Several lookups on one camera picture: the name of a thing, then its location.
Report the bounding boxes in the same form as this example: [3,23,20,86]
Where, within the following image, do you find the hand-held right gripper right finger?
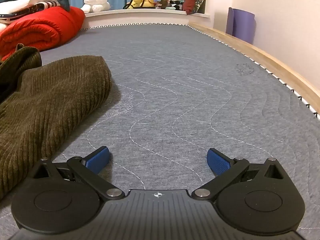
[191,148,284,201]

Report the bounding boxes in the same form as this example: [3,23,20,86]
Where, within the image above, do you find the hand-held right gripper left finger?
[31,146,126,201]

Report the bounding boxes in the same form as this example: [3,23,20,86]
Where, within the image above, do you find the olive green boxer shorts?
[0,43,112,200]

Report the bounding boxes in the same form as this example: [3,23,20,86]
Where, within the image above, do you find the grey quilted mattress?
[0,22,320,232]

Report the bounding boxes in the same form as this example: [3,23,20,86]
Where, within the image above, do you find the red quilted blanket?
[0,6,86,62]

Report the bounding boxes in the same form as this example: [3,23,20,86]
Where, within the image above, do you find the purple rolled mat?
[225,7,256,44]

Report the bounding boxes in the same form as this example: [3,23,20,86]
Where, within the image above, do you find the white window ledge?
[84,8,216,29]

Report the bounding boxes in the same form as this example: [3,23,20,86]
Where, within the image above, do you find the white plush toy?
[80,0,111,14]

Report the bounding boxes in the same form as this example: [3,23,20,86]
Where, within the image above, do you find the striped cloth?
[0,1,60,21]

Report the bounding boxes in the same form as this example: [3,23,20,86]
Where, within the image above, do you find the panda plush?
[167,0,186,11]

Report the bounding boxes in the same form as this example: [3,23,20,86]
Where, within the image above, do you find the white folded blanket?
[0,0,60,18]

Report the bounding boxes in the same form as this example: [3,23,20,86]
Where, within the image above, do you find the wooden bed frame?
[188,22,320,113]

